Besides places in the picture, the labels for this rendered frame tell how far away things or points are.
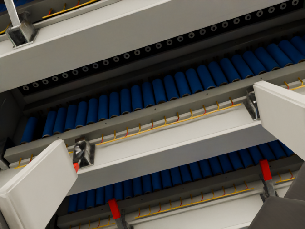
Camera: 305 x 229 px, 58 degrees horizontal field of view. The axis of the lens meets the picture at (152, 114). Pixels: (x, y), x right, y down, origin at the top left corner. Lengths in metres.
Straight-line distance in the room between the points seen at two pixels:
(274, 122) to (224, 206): 0.39
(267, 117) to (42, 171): 0.13
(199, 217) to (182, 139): 0.18
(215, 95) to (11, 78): 0.28
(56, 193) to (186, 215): 0.39
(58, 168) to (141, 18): 0.21
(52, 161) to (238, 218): 0.40
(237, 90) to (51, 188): 0.32
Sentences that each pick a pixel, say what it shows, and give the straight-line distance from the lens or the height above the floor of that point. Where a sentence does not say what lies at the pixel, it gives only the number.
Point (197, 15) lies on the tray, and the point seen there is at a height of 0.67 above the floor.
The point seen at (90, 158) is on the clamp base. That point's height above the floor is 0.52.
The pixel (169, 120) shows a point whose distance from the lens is 0.43.
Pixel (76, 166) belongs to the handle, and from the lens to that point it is 0.39.
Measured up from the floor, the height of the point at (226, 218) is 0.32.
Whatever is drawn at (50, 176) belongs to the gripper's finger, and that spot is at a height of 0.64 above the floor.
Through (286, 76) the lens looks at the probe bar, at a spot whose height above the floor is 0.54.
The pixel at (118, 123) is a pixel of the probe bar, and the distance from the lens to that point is 0.43.
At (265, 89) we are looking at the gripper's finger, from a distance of 0.17.
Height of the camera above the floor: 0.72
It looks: 25 degrees down
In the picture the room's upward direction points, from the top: 19 degrees counter-clockwise
